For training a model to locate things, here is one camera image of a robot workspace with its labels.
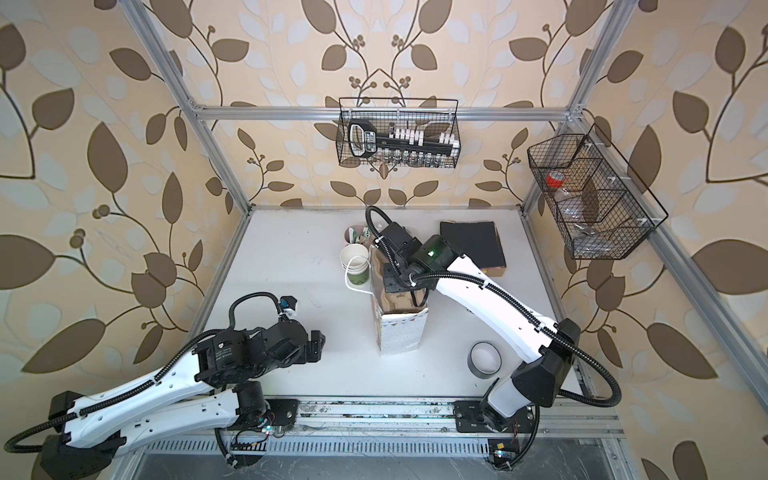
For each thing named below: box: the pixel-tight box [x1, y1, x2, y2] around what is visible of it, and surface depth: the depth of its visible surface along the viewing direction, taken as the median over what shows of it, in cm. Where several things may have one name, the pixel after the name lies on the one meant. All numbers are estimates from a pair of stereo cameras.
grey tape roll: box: [467, 341, 503, 380], surface depth 84 cm
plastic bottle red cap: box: [545, 170, 586, 226], surface depth 84 cm
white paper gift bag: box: [369, 245, 429, 356], surface depth 72 cm
